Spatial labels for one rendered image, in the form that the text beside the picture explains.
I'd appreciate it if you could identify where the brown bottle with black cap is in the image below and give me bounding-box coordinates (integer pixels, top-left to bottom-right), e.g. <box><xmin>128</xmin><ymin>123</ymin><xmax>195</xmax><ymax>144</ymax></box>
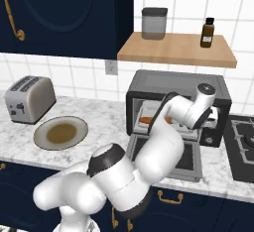
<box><xmin>199</xmin><ymin>17</ymin><xmax>215</xmax><ymax>49</ymax></box>

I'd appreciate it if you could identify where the toaster oven glass door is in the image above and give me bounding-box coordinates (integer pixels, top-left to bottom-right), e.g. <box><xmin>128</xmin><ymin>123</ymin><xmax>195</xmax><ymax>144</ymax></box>
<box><xmin>125</xmin><ymin>134</ymin><xmax>203</xmax><ymax>183</ymax></box>

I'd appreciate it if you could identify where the wooden wall shelf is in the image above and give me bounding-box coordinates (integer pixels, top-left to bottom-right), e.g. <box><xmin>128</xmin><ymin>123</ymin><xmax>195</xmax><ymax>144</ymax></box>
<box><xmin>117</xmin><ymin>32</ymin><xmax>238</xmax><ymax>69</ymax></box>

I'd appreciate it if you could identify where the gold drawer handle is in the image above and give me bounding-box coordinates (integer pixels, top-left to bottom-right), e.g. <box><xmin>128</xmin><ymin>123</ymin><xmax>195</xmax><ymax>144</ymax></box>
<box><xmin>157</xmin><ymin>189</ymin><xmax>185</xmax><ymax>205</ymax></box>

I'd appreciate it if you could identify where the grey canister with dark lid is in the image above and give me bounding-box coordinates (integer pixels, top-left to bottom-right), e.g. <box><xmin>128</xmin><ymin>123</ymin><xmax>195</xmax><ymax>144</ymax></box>
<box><xmin>141</xmin><ymin>7</ymin><xmax>169</xmax><ymax>41</ymax></box>

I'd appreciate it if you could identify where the pale toaster oven tray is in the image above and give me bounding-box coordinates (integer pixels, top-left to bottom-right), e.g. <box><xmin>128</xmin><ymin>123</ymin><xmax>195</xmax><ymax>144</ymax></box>
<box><xmin>137</xmin><ymin>101</ymin><xmax>167</xmax><ymax>132</ymax></box>

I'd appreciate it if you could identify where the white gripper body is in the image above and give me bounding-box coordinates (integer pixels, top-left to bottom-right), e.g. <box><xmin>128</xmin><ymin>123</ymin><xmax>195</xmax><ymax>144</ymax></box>
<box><xmin>209</xmin><ymin>106</ymin><xmax>221</xmax><ymax>122</ymax></box>

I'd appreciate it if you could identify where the orange-brown kebab skewer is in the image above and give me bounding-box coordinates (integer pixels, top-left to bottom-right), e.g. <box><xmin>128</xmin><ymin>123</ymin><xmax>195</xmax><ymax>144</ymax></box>
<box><xmin>138</xmin><ymin>116</ymin><xmax>174</xmax><ymax>126</ymax></box>

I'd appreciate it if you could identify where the black hob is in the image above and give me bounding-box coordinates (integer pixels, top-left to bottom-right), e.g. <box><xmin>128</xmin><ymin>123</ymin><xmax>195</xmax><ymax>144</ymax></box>
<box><xmin>223</xmin><ymin>114</ymin><xmax>254</xmax><ymax>184</ymax></box>

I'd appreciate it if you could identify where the grey plate with brown centre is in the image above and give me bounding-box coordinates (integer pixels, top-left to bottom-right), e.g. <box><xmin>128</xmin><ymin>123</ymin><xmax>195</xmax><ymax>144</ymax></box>
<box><xmin>33</xmin><ymin>115</ymin><xmax>89</xmax><ymax>152</ymax></box>

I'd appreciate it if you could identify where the black toaster oven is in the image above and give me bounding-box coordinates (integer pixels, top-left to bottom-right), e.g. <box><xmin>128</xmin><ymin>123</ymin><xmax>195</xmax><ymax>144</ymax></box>
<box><xmin>125</xmin><ymin>69</ymin><xmax>233</xmax><ymax>149</ymax></box>

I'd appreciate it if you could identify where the navy wall cupboard door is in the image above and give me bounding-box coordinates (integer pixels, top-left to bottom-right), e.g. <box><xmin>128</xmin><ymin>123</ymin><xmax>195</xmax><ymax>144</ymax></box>
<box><xmin>0</xmin><ymin>0</ymin><xmax>135</xmax><ymax>60</ymax></box>

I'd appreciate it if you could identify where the navy base cupboard door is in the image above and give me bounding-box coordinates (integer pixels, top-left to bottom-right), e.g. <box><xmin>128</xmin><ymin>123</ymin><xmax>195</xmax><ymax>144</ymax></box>
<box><xmin>0</xmin><ymin>160</ymin><xmax>64</xmax><ymax>232</ymax></box>

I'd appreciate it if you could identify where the gold wall cupboard handle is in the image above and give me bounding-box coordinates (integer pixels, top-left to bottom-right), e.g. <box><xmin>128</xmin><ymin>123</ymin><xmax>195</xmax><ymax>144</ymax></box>
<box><xmin>2</xmin><ymin>0</ymin><xmax>26</xmax><ymax>42</ymax></box>

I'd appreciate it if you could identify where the grey wall socket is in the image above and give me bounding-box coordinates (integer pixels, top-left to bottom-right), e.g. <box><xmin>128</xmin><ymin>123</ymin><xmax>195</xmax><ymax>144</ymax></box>
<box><xmin>104</xmin><ymin>59</ymin><xmax>119</xmax><ymax>76</ymax></box>

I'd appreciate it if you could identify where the navy drawer front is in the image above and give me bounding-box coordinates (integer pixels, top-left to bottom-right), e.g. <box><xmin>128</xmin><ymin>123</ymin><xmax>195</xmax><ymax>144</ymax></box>
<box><xmin>145</xmin><ymin>185</ymin><xmax>226</xmax><ymax>232</ymax></box>

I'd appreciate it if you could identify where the silver two-slot toaster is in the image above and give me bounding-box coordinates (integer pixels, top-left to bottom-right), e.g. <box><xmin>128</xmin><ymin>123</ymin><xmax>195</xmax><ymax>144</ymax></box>
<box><xmin>4</xmin><ymin>75</ymin><xmax>58</xmax><ymax>125</ymax></box>

